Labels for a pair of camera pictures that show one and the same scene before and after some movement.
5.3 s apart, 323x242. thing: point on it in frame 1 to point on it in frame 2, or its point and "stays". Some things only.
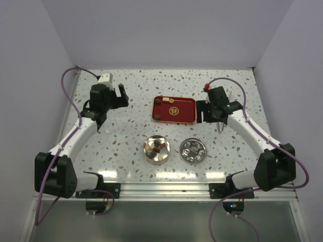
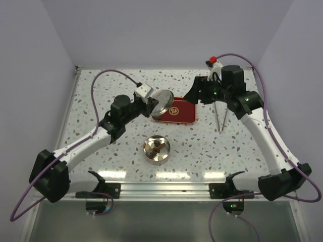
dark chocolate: (157, 143) stays
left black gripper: (119, 102) to (149, 107)
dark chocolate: (153, 153) stays
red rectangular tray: (171, 109) stays
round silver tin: (156, 149) stays
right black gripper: (202, 106) to (201, 83)
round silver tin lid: (193, 150) to (165, 99)
